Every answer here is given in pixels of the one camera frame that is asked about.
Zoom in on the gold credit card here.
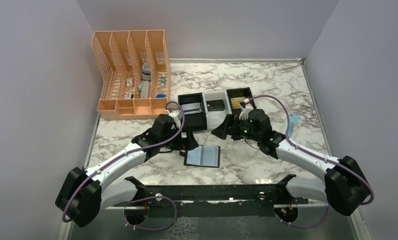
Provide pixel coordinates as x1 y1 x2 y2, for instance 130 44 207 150
230 97 245 109

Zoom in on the green white small tube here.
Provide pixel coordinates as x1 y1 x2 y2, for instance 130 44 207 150
160 74 166 87

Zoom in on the black right card bin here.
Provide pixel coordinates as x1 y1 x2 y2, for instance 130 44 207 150
226 87 253 115

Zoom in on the black leather card holder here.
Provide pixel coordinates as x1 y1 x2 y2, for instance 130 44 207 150
179 145 221 168

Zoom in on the black card bin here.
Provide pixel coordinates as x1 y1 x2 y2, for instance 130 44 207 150
226 87 253 115
177 92 208 132

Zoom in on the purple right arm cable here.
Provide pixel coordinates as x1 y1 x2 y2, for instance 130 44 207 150
240 95 375 229

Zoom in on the black mounting rail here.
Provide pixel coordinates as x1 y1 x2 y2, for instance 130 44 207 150
112 183 309 213

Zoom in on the grey flat box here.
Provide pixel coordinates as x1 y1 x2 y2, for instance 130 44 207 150
139 80 151 99

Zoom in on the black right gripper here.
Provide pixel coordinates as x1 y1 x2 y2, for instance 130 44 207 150
211 113 261 142

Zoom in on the black card back side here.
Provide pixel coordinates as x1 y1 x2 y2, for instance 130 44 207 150
206 99 226 112

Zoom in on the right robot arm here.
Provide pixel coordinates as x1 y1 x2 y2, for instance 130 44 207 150
211 109 373 216

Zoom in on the white middle card bin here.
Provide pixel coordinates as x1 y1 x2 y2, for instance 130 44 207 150
203 90 232 130

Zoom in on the black left card bin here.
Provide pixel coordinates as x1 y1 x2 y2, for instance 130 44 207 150
177 92 208 132

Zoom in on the blue nail clipper package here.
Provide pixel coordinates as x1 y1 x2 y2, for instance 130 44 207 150
287 113 303 140

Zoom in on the peach plastic file organizer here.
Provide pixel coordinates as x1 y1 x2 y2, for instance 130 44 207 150
91 29 172 121

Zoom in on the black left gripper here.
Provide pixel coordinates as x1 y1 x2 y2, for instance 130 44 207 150
160 124 199 151

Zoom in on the red white small box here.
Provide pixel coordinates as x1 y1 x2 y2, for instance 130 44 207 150
123 92 133 99

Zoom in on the silver card in left bin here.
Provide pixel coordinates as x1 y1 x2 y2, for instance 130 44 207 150
181 102 203 115

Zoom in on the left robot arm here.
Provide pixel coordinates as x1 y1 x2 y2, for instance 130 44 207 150
55 110 186 227

